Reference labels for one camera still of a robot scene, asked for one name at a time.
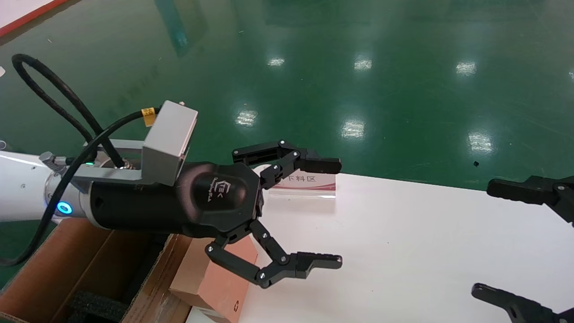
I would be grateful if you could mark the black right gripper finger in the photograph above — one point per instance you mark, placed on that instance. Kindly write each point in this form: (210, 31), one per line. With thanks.
(538, 190)
(520, 309)

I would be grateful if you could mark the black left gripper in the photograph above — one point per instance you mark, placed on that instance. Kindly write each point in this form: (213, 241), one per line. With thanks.
(215, 197)

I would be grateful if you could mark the large cardboard box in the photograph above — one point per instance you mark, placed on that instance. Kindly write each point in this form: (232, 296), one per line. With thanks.
(45, 269)

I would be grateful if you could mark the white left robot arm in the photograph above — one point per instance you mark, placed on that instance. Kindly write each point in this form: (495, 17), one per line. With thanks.
(22, 188)

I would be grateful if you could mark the small cardboard box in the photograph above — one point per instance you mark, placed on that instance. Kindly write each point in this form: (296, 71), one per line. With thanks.
(215, 296)

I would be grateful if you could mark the acrylic sign with Chinese text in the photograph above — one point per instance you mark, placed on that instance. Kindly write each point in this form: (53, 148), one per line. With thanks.
(314, 184)

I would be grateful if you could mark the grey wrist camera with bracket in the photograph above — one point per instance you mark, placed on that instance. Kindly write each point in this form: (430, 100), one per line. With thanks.
(168, 139)

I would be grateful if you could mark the black foam pad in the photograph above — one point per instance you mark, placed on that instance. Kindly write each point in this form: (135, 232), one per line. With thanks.
(96, 307)

